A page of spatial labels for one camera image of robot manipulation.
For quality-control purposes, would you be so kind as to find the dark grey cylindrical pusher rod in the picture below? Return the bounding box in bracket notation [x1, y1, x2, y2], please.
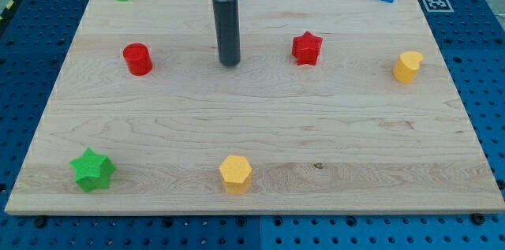
[212, 0, 241, 67]

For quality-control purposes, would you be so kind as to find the red star block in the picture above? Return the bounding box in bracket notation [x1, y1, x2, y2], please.
[291, 31, 323, 65]

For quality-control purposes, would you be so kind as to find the green star block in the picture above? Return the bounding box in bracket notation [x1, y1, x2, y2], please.
[69, 147, 116, 192]

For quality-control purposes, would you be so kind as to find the red cylinder block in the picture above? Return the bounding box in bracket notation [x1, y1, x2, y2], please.
[122, 43, 153, 76]

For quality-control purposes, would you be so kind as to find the wooden board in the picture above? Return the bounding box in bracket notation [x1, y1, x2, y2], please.
[6, 0, 504, 216]

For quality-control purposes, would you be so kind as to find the yellow hexagon block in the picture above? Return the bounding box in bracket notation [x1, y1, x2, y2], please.
[219, 155, 253, 194]

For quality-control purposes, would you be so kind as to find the yellow heart block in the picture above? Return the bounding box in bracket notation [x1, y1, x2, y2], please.
[392, 51, 424, 84]

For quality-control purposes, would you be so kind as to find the fiducial marker tag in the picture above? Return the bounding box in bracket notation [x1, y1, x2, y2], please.
[421, 0, 454, 13]

